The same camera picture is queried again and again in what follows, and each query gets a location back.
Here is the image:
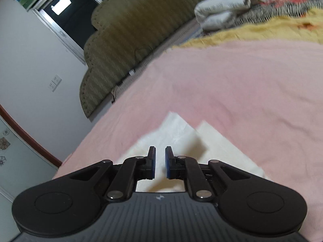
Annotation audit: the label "olive green scalloped headboard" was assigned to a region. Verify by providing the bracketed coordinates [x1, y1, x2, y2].
[79, 0, 203, 117]

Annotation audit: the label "dark window with frame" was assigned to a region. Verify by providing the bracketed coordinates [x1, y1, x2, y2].
[32, 0, 103, 63]

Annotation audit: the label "white wall socket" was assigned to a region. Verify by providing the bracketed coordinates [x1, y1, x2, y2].
[48, 81, 57, 92]
[52, 75, 62, 86]

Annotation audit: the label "white wall socket left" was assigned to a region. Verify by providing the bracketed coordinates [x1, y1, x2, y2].
[48, 81, 57, 92]

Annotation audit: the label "yellow blanket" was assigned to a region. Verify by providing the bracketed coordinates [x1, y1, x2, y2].
[174, 8, 322, 48]

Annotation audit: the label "white floral wardrobe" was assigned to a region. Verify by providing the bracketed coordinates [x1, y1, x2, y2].
[1, 120, 58, 241]

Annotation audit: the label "colourful floral quilt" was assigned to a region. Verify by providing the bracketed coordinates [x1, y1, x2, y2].
[232, 0, 322, 27]

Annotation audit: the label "brown wooden door frame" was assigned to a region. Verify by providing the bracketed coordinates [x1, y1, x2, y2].
[0, 105, 62, 168]

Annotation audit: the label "white wall socket right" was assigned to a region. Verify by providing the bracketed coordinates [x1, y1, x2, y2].
[52, 75, 62, 86]

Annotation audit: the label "white patterned folded quilt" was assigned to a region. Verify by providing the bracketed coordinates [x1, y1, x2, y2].
[194, 0, 251, 31]

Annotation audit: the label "pink bed blanket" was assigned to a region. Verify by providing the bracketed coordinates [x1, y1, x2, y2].
[57, 40, 322, 241]

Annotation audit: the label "white textured pants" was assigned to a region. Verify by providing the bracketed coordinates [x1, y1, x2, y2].
[116, 112, 269, 192]

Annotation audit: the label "black charging cable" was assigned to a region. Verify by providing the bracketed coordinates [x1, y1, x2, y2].
[110, 47, 154, 104]

